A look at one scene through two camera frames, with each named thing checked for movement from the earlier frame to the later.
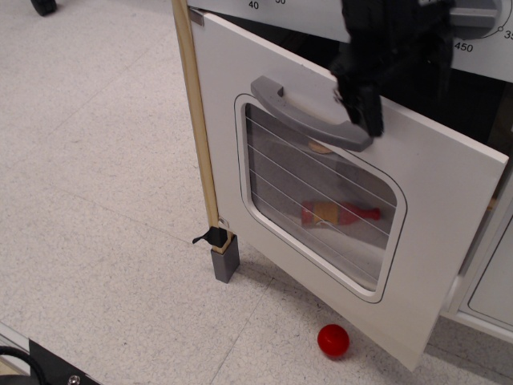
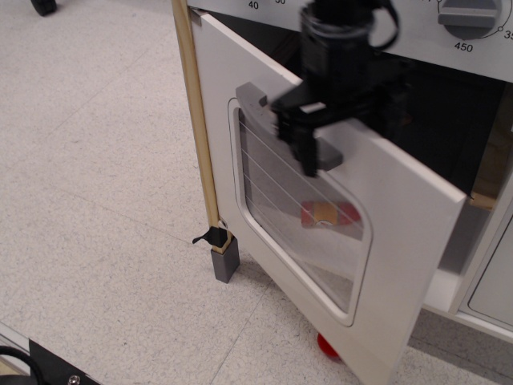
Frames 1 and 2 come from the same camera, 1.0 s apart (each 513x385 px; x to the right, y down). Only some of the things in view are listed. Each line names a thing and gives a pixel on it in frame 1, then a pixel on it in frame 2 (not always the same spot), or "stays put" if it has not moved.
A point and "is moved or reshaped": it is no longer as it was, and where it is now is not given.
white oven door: x=370 y=228 is moved or reshaped
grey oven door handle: x=333 y=133 to x=252 y=100
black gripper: x=399 y=45 to x=345 y=80
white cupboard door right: x=490 y=295 stays put
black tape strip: x=216 y=235 stays put
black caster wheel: x=45 y=7 stays put
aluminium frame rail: x=10 y=338 stays put
